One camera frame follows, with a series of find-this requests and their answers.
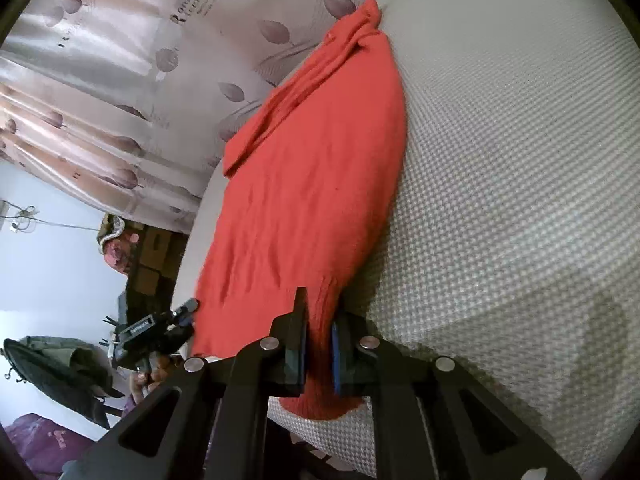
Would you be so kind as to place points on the beige textured bed cover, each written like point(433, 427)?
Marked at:
point(500, 185)

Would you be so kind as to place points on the dark jacket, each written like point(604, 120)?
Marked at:
point(55, 375)

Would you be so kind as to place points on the beige leaf-pattern pillow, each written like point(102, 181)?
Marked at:
point(125, 85)

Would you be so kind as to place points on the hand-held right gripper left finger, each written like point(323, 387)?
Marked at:
point(299, 350)

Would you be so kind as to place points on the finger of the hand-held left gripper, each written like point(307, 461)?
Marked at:
point(186, 307)

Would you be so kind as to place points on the floral cushion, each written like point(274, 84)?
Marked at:
point(117, 247)

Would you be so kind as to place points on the dark wooden cabinet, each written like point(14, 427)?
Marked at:
point(155, 265)

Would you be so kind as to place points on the red towel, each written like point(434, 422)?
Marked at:
point(310, 185)

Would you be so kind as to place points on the white wall socket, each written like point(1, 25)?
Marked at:
point(22, 220)

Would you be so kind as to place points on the purple cloth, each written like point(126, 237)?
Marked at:
point(42, 442)

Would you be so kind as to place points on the person's left hand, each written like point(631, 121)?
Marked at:
point(152, 377)

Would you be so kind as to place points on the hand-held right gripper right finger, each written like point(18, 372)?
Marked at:
point(336, 360)

